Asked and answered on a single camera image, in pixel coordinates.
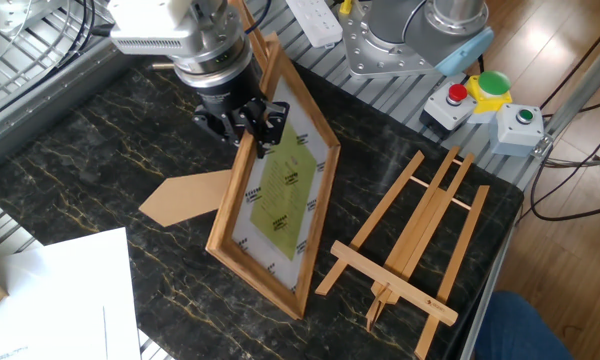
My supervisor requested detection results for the blue jeans leg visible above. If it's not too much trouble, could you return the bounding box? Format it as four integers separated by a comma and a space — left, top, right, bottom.
474, 291, 576, 360

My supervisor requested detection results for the grey box green button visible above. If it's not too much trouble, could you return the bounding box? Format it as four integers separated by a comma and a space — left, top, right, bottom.
488, 103, 545, 158

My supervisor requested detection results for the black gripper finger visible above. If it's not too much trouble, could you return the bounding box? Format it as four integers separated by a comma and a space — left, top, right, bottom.
239, 97, 291, 159
193, 107, 244, 147

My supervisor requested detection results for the folded wooden easel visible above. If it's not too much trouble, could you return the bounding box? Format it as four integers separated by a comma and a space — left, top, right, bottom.
313, 145, 491, 360

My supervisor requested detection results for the wooden photo frame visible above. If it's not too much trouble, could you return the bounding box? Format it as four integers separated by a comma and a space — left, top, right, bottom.
138, 33, 342, 320

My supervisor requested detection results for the yellow box green button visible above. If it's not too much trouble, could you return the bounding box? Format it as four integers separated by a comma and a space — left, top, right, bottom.
465, 69, 514, 125

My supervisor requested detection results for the white paper sheet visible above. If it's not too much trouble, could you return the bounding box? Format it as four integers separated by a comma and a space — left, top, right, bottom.
0, 227, 142, 360

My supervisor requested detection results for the black floor cable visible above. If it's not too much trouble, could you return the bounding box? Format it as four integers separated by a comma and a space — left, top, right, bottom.
528, 14, 600, 224

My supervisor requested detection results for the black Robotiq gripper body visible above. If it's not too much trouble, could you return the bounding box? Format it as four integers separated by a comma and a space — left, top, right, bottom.
195, 62, 264, 124

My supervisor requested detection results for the white power strip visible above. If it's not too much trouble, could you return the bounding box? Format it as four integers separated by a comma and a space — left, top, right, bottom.
285, 0, 344, 49

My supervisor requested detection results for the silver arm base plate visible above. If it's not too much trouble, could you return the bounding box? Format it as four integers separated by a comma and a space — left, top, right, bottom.
338, 0, 434, 80

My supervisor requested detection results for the aluminium profile rail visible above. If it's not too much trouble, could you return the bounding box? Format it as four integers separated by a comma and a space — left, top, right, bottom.
532, 29, 600, 156

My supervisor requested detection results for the red emergency stop box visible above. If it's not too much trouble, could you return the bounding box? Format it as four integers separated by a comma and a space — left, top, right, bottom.
419, 82, 479, 136

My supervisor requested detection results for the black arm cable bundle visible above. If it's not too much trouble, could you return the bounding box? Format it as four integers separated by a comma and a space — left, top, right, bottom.
244, 0, 274, 36

